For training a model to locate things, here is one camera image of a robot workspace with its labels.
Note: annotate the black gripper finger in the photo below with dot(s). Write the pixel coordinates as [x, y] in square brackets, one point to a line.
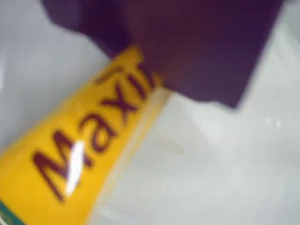
[93, 21]
[206, 47]

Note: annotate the yellow coffee stick packet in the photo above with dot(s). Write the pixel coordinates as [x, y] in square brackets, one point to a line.
[77, 150]

